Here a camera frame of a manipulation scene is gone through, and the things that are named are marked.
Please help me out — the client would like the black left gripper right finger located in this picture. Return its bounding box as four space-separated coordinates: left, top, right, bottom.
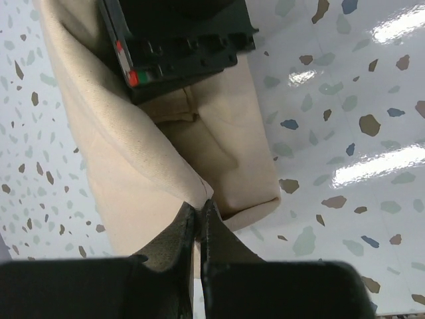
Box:
201 199 375 318

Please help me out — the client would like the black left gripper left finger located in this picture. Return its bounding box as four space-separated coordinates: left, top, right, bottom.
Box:
1 203 195 318

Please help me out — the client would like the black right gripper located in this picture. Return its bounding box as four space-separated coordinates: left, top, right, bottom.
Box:
98 1 258 104

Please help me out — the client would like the beige wooden board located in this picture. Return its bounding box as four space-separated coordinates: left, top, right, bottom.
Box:
35 1 280 272

